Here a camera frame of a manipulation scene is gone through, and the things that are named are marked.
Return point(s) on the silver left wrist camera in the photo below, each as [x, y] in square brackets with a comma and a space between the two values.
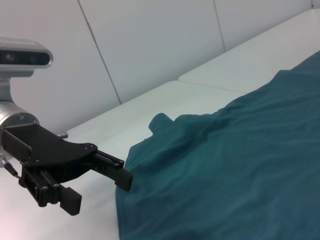
[22, 53]

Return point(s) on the teal blue shirt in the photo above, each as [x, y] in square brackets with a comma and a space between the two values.
[225, 162]

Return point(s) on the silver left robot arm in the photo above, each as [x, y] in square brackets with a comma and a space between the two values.
[15, 115]

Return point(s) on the silver left camera bracket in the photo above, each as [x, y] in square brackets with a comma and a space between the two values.
[10, 80]

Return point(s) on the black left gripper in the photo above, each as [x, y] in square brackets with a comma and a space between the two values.
[47, 150]

